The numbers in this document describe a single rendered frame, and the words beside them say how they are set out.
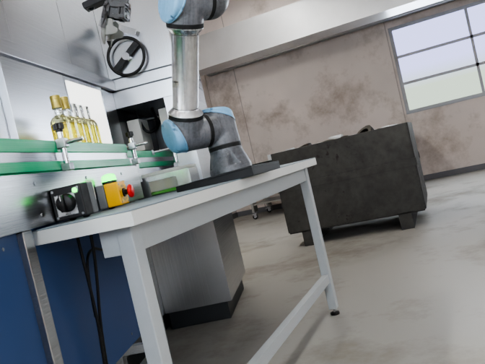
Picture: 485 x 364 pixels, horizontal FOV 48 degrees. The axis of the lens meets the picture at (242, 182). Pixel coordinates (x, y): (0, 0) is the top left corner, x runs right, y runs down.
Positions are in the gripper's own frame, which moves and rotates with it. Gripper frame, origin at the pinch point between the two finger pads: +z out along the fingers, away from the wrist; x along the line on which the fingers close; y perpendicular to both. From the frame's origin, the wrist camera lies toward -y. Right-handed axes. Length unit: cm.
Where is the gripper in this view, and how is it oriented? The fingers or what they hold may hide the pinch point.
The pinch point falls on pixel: (105, 42)
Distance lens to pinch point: 209.9
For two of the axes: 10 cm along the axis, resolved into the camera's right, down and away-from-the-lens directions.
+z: -1.2, 9.9, 0.7
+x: 1.2, -0.6, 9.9
